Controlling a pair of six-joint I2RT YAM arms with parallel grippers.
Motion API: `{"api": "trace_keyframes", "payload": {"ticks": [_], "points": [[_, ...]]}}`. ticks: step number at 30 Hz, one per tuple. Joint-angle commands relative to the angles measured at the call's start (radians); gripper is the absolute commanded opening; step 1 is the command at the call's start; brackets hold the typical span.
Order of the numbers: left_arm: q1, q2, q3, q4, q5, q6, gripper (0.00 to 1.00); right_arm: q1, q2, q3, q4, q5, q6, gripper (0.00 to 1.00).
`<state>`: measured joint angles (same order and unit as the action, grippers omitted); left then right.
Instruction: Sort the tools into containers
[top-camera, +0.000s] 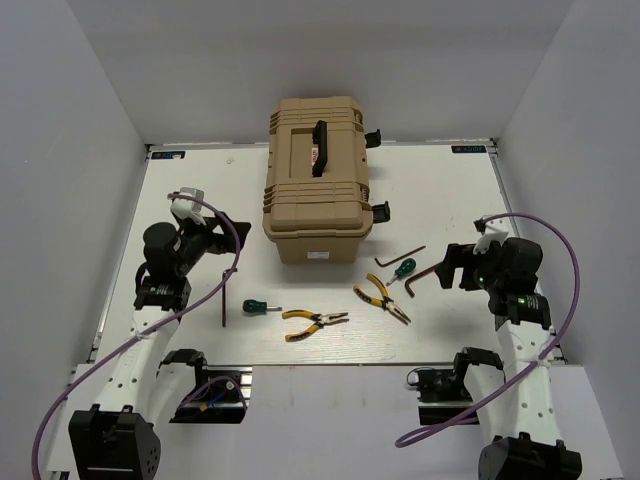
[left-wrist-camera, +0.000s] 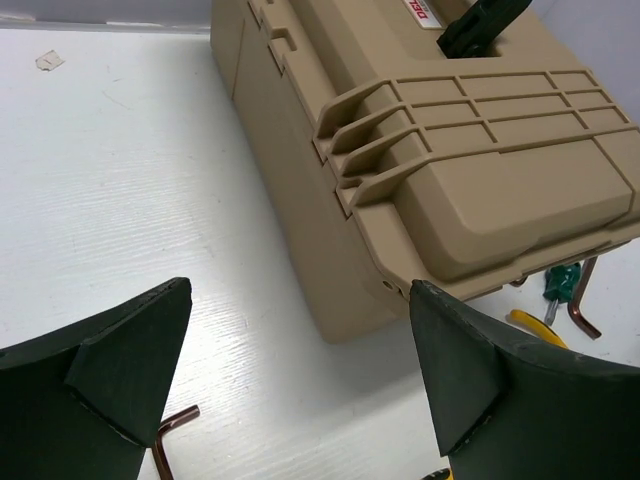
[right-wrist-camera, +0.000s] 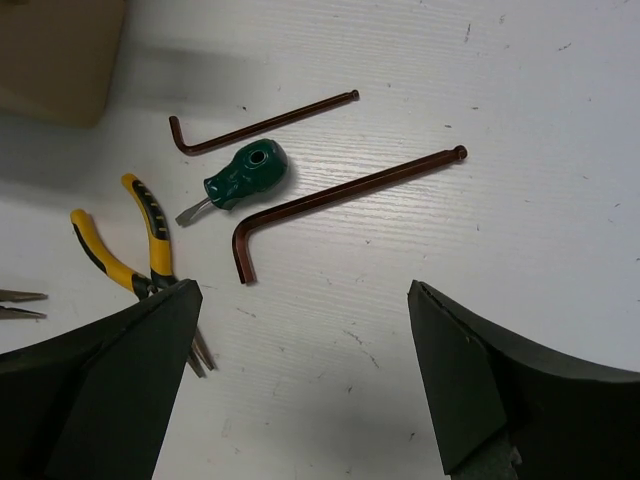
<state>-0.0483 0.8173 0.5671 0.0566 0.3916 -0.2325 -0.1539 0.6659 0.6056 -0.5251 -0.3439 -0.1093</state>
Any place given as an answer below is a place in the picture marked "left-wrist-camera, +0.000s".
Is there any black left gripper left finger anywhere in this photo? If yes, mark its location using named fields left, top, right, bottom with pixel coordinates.
left=1, top=277, right=192, bottom=479

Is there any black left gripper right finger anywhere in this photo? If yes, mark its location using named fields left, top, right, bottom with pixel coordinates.
left=409, top=280, right=639, bottom=479

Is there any tan plastic toolbox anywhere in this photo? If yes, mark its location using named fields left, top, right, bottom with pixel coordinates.
left=210, top=1, right=639, bottom=343

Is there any yellow pliers right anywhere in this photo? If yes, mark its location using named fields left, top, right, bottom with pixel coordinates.
left=507, top=309, right=568, bottom=349

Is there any green stubby screwdriver right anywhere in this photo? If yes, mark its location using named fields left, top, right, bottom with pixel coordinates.
left=543, top=262, right=581, bottom=327

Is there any dark hex key large right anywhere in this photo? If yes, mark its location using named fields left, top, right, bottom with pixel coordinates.
left=567, top=257, right=602, bottom=340

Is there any paper scrap on table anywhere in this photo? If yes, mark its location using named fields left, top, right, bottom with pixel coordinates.
left=35, top=50, right=65, bottom=72

